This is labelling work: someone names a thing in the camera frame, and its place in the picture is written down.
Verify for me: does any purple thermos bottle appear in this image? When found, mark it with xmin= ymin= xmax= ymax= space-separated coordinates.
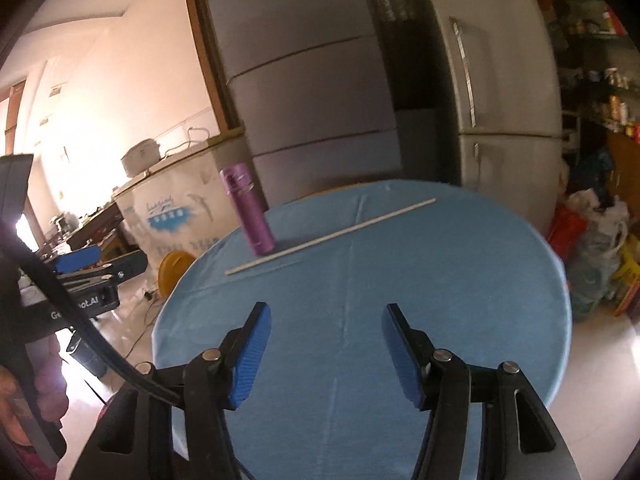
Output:
xmin=220 ymin=162 xmax=276 ymax=256

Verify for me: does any grey cabinet wardrobe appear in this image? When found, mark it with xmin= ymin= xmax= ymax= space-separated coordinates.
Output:
xmin=205 ymin=0 xmax=402 ymax=207

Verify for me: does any yellow electric fan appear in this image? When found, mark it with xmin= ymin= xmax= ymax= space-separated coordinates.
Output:
xmin=157 ymin=250 xmax=196 ymax=299

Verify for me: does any pile of plastic bags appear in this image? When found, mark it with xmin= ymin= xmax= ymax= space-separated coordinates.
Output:
xmin=547 ymin=188 xmax=630 ymax=263

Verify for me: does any dark wooden dining table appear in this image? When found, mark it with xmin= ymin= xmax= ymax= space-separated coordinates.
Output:
xmin=66 ymin=203 xmax=129 ymax=261

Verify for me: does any phone mounted on gripper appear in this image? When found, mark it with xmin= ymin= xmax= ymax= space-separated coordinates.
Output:
xmin=0 ymin=154 xmax=34 ymax=226

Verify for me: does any white chest freezer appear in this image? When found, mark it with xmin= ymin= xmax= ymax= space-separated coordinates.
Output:
xmin=113 ymin=136 xmax=252 ymax=269

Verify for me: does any white rice cooker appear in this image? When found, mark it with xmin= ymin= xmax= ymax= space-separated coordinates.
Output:
xmin=120 ymin=139 xmax=160 ymax=178

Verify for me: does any large clear water jug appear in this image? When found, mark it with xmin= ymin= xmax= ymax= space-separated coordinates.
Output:
xmin=565 ymin=230 xmax=626 ymax=323

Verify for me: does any gloved left hand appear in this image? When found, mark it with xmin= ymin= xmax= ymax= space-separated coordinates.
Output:
xmin=1 ymin=336 xmax=67 ymax=467

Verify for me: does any long white stick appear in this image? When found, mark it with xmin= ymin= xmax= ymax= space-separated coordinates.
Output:
xmin=224 ymin=197 xmax=437 ymax=276

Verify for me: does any black cable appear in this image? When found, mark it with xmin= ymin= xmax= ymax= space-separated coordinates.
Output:
xmin=0 ymin=224 xmax=181 ymax=406

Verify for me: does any silver refrigerator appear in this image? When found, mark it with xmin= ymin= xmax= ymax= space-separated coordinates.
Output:
xmin=431 ymin=0 xmax=562 ymax=232

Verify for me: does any blue round tablecloth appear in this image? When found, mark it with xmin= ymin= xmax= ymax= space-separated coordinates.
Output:
xmin=152 ymin=180 xmax=572 ymax=479

